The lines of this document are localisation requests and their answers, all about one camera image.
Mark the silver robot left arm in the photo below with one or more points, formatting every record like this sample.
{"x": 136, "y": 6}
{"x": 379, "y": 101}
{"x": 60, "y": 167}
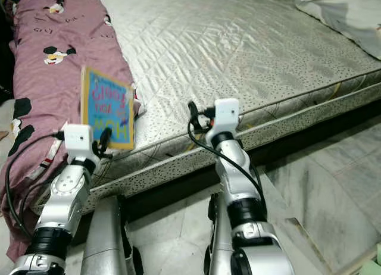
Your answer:
{"x": 65, "y": 197}

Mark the white pillow with green tree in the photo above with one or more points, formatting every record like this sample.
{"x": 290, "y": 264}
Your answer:
{"x": 345, "y": 16}

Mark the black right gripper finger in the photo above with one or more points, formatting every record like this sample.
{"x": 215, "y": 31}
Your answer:
{"x": 191, "y": 112}

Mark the purple cartoon mouse blanket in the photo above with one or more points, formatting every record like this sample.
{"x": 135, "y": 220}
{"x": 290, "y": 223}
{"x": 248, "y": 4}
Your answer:
{"x": 47, "y": 84}

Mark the grey quilted mattress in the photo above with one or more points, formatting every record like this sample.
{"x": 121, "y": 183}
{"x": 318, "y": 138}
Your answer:
{"x": 226, "y": 55}

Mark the silver robot right leg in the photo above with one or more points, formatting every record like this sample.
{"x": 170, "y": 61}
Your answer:
{"x": 219, "y": 227}

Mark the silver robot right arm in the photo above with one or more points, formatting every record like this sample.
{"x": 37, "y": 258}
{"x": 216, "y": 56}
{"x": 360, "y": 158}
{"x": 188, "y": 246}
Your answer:
{"x": 238, "y": 180}

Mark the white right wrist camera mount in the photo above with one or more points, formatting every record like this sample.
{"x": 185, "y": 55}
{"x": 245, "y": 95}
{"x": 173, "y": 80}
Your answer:
{"x": 225, "y": 114}

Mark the colourful children's book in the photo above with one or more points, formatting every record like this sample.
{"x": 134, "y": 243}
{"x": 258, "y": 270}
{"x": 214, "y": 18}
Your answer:
{"x": 107, "y": 102}

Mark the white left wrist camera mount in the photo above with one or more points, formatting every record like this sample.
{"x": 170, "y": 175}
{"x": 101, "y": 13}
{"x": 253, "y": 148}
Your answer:
{"x": 78, "y": 139}

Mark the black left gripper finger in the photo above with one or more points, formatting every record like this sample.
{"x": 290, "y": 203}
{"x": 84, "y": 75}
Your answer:
{"x": 104, "y": 141}

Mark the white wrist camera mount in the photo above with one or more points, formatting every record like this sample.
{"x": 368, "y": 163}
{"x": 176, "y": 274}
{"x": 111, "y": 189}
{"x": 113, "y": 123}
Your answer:
{"x": 78, "y": 139}
{"x": 225, "y": 114}

